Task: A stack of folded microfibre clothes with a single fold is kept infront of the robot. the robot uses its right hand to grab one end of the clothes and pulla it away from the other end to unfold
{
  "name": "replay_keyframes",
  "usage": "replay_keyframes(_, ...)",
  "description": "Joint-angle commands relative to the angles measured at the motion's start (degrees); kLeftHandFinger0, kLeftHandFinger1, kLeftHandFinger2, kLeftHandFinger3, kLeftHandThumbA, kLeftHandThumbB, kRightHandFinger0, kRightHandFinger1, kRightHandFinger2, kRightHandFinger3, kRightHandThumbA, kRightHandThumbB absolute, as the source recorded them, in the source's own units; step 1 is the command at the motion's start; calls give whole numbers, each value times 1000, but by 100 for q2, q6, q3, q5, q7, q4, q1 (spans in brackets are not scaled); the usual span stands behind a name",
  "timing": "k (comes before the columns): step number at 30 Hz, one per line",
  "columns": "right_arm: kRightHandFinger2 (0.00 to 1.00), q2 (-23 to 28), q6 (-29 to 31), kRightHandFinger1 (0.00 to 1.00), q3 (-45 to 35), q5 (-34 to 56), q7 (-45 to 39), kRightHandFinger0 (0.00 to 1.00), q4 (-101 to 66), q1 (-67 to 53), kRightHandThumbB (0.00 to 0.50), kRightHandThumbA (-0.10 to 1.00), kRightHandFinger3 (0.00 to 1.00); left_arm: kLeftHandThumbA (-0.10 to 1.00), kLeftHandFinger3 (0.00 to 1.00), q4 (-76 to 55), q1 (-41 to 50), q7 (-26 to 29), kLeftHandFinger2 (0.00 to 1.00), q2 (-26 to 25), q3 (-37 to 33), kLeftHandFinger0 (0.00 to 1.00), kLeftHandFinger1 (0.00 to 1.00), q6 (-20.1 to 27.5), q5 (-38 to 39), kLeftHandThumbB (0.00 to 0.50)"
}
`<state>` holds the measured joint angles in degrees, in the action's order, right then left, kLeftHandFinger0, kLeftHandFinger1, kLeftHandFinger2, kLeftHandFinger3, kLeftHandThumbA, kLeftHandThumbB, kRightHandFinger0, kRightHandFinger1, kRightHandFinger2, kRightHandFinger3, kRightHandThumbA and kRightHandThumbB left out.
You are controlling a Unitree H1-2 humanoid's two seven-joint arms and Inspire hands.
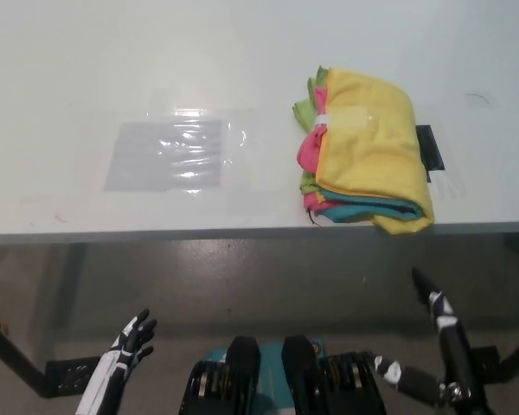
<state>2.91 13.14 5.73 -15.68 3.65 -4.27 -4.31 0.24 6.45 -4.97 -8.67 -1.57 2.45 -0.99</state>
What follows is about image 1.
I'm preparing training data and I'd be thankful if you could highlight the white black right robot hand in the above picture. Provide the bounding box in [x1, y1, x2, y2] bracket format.
[374, 267, 476, 397]

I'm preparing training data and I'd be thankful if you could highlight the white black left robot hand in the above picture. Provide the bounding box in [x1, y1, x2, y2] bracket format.
[75, 308, 157, 415]

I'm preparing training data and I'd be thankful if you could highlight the teal microfibre cloth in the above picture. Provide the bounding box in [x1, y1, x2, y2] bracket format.
[320, 188, 421, 224]

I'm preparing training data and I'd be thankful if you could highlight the large yellow microfibre cloth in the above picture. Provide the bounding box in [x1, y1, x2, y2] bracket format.
[314, 66, 436, 237]

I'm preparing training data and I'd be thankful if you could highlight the pink microfibre cloth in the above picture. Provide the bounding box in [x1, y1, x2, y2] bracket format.
[297, 85, 330, 214]

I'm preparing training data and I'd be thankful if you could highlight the black bolted foot plate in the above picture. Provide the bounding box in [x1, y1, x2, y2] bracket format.
[462, 344, 502, 386]
[45, 354, 101, 395]

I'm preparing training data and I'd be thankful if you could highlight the grey table leg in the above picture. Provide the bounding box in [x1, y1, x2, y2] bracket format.
[37, 243, 88, 360]

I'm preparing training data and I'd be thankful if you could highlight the clear tape piece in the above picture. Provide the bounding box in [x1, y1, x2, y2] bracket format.
[427, 169, 465, 201]

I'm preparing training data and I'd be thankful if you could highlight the black tape patch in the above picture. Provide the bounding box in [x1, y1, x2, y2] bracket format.
[414, 124, 446, 172]

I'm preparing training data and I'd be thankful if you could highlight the clear plastic film sheet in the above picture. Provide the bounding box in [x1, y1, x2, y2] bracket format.
[67, 88, 296, 218]

